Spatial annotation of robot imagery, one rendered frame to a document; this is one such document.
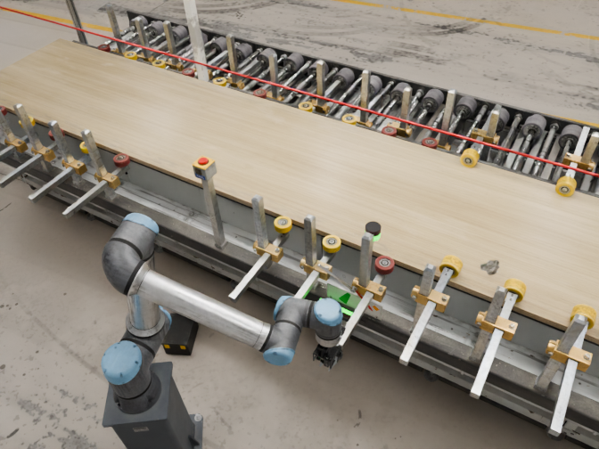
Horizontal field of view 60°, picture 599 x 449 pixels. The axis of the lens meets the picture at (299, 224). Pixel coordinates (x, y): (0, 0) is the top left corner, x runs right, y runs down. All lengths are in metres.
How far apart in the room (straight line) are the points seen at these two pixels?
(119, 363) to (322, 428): 1.15
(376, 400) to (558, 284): 1.12
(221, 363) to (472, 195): 1.60
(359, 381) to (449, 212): 1.05
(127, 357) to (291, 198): 1.02
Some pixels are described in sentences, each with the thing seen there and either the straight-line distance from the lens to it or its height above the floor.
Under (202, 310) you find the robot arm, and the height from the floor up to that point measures 1.29.
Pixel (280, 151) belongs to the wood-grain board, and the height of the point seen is 0.90.
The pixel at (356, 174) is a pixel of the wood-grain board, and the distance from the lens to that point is 2.62.
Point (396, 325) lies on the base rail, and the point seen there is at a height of 0.70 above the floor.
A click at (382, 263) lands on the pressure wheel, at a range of 2.21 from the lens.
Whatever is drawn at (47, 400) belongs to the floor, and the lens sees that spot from 3.23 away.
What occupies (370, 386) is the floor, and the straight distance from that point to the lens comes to 2.92.
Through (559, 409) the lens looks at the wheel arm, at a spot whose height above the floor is 0.96.
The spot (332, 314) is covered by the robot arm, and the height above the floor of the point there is 1.19.
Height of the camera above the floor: 2.59
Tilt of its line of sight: 46 degrees down
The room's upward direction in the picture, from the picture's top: 3 degrees counter-clockwise
